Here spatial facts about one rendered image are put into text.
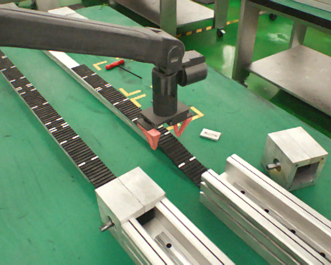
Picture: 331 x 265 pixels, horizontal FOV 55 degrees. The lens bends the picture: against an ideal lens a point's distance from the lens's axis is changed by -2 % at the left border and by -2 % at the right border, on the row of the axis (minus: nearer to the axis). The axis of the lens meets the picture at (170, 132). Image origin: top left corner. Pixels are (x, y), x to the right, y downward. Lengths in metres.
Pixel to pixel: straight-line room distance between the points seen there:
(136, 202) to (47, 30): 0.32
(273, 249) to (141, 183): 0.27
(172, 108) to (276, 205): 0.30
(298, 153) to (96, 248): 0.45
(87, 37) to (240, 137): 0.50
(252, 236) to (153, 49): 0.40
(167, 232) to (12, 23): 0.43
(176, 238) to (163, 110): 0.28
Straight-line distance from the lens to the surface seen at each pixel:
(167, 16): 3.09
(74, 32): 0.56
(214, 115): 0.96
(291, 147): 0.74
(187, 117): 0.77
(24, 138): 0.95
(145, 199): 0.60
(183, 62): 0.70
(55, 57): 1.30
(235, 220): 0.66
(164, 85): 0.69
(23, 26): 0.54
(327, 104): 2.25
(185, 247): 0.59
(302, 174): 0.80
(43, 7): 2.65
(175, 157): 0.79
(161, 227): 0.62
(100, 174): 0.74
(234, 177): 0.71
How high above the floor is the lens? 1.33
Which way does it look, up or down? 39 degrees down
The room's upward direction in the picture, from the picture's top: straight up
